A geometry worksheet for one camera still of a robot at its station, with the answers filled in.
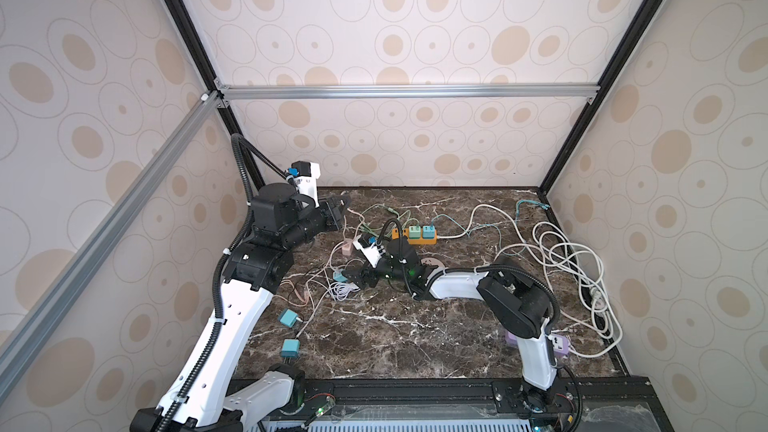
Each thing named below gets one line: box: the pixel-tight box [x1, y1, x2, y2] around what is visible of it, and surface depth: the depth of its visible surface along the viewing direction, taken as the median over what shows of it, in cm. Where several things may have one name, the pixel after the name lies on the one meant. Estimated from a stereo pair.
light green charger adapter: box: [409, 225, 421, 239], surface depth 102 cm
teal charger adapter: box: [422, 225, 435, 239], surface depth 102 cm
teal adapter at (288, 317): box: [278, 308, 299, 328], surface depth 87 cm
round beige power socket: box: [420, 257, 446, 268], surface depth 99 cm
